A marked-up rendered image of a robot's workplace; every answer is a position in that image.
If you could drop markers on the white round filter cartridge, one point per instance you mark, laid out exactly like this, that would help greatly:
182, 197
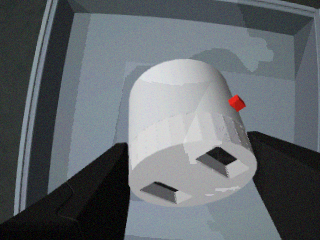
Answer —
187, 144

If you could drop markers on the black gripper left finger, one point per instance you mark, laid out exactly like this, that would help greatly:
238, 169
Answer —
93, 205

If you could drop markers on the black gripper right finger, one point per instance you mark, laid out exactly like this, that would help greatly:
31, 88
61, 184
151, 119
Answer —
287, 178

